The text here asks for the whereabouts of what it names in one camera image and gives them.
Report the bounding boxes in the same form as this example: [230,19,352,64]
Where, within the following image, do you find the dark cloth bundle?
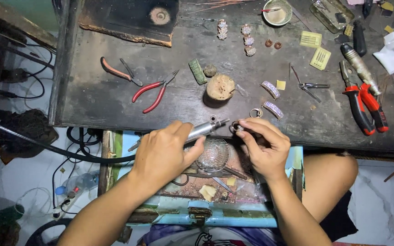
[0,109,60,165]

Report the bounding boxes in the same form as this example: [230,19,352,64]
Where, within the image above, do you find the charred soldering block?
[78,0,180,48]

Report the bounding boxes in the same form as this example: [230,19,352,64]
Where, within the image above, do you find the person's printed shirt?
[138,224,281,246]

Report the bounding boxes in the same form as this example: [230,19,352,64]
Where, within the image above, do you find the round wooden bench peg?
[203,74,236,108]

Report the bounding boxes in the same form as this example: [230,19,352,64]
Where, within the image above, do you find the yellow packet of burs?
[299,31,323,49]
[310,47,332,71]

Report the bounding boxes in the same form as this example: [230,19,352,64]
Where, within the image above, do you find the bundle of copper wires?
[186,0,259,14]

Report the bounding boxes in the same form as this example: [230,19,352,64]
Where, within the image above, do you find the dark wooden side bench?
[0,0,58,114]

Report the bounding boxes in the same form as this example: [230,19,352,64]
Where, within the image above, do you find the clear plastic bottle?
[55,171,100,196]

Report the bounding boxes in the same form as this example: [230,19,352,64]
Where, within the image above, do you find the person's bare leg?
[301,154,359,223]

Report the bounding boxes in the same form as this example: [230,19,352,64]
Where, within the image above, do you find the dark wooden workbench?
[48,0,394,154]

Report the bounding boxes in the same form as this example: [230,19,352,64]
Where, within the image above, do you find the black flexible shaft hose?
[0,116,137,164]

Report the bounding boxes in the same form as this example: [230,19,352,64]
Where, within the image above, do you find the person's right hand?
[235,118,292,182]

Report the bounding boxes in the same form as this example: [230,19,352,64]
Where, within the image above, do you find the red and black combination pliers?
[339,60,389,136]

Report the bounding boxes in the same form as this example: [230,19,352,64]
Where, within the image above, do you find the brown handled pliers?
[100,56,144,87]

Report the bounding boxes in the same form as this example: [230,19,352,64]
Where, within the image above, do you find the green polishing block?
[188,59,208,85]

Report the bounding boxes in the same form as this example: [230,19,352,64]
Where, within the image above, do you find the tall jewelled cluster ring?
[217,19,228,41]

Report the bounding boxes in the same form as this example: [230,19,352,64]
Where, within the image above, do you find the curved jewelled band piece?
[260,81,281,100]
[263,101,285,121]

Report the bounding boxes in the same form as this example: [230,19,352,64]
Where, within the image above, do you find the yellow wax lump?
[199,184,217,202]

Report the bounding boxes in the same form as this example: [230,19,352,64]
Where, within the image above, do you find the plastic bag with white powder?
[372,23,394,75]

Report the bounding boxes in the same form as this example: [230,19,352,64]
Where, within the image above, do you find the small grey round lump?
[203,64,218,78]

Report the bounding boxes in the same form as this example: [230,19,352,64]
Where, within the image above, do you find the black rubber ring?
[24,218,73,246]

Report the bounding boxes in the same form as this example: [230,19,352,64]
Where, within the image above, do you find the red handled pliers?
[132,70,180,114]

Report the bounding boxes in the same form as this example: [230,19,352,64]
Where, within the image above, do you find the black tool handle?
[353,20,368,58]

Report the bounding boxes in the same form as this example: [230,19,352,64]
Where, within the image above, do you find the person's black shorts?
[316,190,358,244]

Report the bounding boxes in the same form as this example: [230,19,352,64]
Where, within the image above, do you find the silver rotary handpiece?
[128,118,230,152]

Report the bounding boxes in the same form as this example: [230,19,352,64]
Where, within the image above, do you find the clear glass bowl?
[196,138,231,173]

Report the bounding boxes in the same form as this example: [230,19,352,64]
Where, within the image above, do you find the steel tweezers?
[299,83,331,90]
[290,65,322,103]

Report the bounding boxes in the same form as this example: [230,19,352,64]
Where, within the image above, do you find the grey tool with black end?
[340,43,382,96]

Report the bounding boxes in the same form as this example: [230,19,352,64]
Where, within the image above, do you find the white and green bowl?
[262,0,293,27]

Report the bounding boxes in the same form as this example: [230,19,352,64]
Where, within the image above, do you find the person's left hand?
[131,120,206,192]

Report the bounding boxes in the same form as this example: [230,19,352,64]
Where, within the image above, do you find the dark metal shears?
[170,165,249,187]

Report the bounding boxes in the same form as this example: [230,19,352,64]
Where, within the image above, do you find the metal tin tray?
[309,0,355,34]

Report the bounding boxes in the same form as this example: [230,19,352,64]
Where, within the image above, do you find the white power strip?
[52,195,82,219]

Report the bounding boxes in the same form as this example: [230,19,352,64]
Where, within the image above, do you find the blue wooden drawer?
[97,130,304,228]

